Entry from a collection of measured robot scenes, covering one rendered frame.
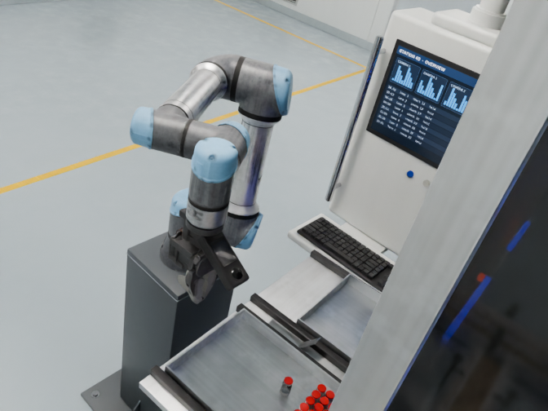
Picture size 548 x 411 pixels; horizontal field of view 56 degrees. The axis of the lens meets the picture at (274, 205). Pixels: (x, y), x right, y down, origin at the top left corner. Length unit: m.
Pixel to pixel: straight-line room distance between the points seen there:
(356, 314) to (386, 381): 0.79
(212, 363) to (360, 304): 0.47
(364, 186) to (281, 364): 0.78
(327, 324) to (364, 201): 0.58
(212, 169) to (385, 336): 0.39
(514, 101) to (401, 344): 0.31
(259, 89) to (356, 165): 0.64
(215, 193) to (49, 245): 2.05
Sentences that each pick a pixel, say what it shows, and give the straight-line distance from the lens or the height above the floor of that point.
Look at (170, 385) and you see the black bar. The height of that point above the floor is 0.90.
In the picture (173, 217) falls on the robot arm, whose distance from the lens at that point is 1.50.
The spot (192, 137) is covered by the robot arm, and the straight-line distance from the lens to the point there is 0.96.
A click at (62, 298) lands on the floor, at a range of 2.60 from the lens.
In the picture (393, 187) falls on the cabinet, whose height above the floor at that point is 1.03.
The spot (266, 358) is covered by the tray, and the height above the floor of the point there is 0.88.
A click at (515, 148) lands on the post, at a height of 1.71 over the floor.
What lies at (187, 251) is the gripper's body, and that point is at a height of 1.23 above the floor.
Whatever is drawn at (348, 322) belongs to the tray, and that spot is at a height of 0.88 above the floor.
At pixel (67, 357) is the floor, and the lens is 2.37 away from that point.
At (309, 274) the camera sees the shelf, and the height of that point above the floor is 0.88.
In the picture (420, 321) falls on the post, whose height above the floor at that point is 1.48.
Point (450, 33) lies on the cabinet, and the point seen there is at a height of 1.55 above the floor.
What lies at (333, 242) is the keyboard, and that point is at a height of 0.83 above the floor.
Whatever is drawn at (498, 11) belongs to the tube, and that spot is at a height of 1.63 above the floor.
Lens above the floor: 1.88
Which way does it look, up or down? 35 degrees down
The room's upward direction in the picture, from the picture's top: 14 degrees clockwise
